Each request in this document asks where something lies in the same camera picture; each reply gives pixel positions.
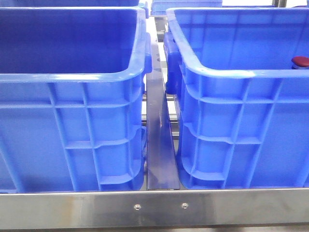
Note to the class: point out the red mushroom push button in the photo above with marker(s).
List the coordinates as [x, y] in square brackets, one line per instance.
[300, 63]

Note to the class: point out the blue plastic bin right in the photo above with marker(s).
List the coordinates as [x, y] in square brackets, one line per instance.
[243, 109]

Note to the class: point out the blue plastic bin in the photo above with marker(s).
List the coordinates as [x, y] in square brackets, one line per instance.
[70, 98]
[243, 109]

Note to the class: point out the blue plastic bin left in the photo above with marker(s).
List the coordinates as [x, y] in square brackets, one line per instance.
[70, 98]

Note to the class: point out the blue bin rear centre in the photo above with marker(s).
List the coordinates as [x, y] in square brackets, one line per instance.
[159, 7]

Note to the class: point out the blue bin rear left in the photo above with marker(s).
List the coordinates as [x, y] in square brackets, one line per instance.
[77, 3]

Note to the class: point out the stainless steel front rail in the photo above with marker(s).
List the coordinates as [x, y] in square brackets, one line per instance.
[178, 208]

